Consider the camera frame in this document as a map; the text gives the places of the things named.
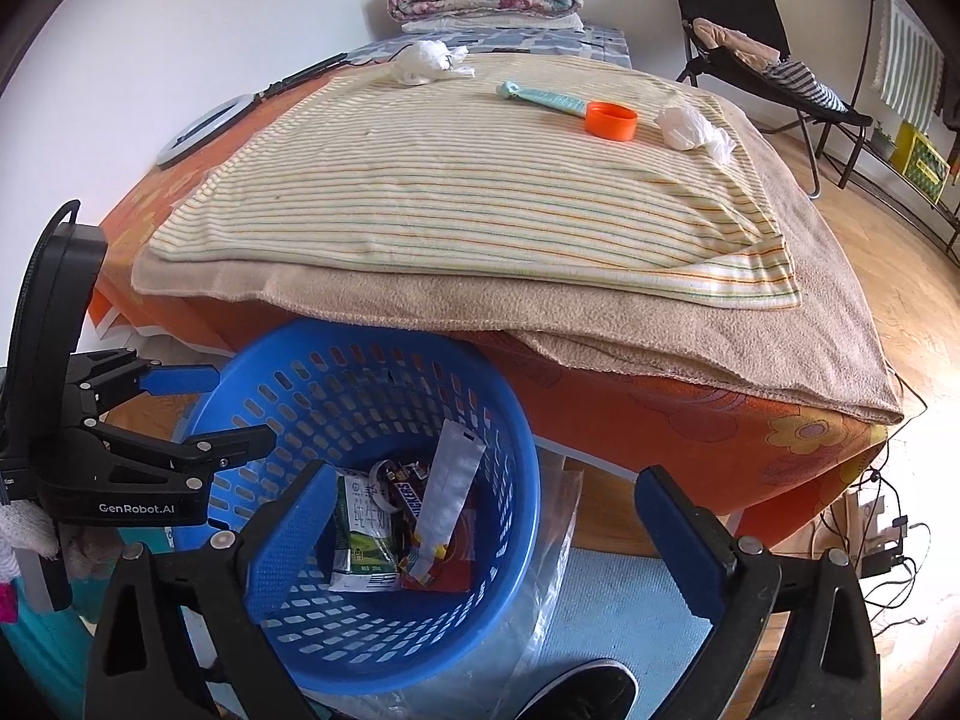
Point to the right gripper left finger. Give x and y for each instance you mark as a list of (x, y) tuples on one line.
[(172, 624)]

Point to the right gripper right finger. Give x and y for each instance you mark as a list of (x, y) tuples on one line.
[(825, 666)]

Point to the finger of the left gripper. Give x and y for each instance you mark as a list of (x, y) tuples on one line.
[(165, 381), (237, 446)]

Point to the brown snickers wrapper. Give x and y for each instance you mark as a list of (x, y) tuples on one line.
[(398, 488)]

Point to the colourful long paper wrapper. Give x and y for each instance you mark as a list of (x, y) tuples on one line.
[(455, 464)]

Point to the light blue tube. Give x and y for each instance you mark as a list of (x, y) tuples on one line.
[(547, 99)]

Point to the small white bag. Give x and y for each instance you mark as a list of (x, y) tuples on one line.
[(684, 128)]

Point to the green white carton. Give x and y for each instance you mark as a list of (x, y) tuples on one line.
[(363, 560)]

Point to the light blue floor mat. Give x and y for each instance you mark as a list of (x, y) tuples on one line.
[(626, 608)]

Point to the red wrapper in basket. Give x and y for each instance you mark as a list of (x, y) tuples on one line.
[(453, 574)]

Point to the black shoe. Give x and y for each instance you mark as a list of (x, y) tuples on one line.
[(595, 690)]

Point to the orange floral bedsheet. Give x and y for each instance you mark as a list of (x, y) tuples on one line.
[(764, 415)]

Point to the beige blanket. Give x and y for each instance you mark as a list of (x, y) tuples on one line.
[(611, 220)]

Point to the black tripod stand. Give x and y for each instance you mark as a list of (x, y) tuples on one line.
[(303, 76)]

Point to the large crumpled white plastic bag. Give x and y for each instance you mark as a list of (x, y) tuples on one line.
[(425, 62)]

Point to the striped yellow towel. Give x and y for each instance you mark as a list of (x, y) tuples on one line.
[(450, 179)]

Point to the orange plastic cap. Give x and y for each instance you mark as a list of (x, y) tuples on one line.
[(610, 121)]

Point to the black clothes rack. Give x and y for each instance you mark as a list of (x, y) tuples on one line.
[(868, 167)]

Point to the yellow crate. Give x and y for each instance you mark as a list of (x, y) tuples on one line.
[(920, 163)]

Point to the blue checked bedsheet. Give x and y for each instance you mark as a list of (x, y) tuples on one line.
[(592, 42)]

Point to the green striped hanging cloth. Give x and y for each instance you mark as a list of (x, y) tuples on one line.
[(909, 65)]

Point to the clothes on chair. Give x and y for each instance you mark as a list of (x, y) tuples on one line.
[(785, 74)]

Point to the black folding chair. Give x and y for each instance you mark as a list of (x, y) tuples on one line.
[(760, 20)]

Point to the white ring light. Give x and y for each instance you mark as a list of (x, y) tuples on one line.
[(205, 129)]

